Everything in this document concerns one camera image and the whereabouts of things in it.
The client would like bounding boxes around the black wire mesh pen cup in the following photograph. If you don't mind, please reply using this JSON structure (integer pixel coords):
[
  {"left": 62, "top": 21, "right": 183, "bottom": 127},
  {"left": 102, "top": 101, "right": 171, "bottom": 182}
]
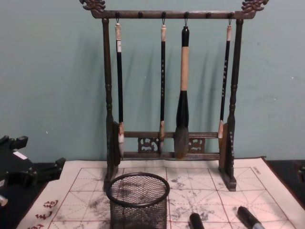
[{"left": 106, "top": 173, "right": 171, "bottom": 229}]

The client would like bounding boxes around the thick tan black calligraphy brush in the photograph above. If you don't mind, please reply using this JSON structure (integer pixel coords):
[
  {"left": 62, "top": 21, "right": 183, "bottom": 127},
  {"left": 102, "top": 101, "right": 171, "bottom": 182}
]
[{"left": 173, "top": 25, "right": 192, "bottom": 160}]

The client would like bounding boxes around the thin black calligraphy brush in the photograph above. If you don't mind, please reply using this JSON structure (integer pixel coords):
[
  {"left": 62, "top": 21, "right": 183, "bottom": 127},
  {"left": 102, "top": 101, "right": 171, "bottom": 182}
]
[
  {"left": 158, "top": 23, "right": 168, "bottom": 154},
  {"left": 217, "top": 24, "right": 234, "bottom": 146}
]

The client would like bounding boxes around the white felt mat red grid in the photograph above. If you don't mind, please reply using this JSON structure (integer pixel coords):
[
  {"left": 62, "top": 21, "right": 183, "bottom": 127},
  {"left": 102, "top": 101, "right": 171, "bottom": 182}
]
[{"left": 17, "top": 156, "right": 296, "bottom": 229}]

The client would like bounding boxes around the black marker pen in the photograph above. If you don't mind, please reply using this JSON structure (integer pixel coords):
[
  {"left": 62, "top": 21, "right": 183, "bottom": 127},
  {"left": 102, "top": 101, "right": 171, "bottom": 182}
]
[
  {"left": 236, "top": 206, "right": 265, "bottom": 229},
  {"left": 189, "top": 212, "right": 206, "bottom": 229}
]

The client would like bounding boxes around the thin black brush white label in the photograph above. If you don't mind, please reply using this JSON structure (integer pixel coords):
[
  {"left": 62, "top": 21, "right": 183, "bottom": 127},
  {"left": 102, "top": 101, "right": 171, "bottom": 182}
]
[{"left": 114, "top": 22, "right": 126, "bottom": 160}]

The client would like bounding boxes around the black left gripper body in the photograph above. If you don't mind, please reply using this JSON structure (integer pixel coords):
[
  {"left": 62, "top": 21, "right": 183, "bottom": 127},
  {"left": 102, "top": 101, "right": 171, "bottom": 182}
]
[{"left": 0, "top": 144, "right": 31, "bottom": 191}]

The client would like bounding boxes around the dark carved wooden brush rack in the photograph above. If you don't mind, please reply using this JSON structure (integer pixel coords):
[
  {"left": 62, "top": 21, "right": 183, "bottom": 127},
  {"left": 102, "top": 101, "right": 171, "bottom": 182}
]
[{"left": 82, "top": 0, "right": 265, "bottom": 192}]

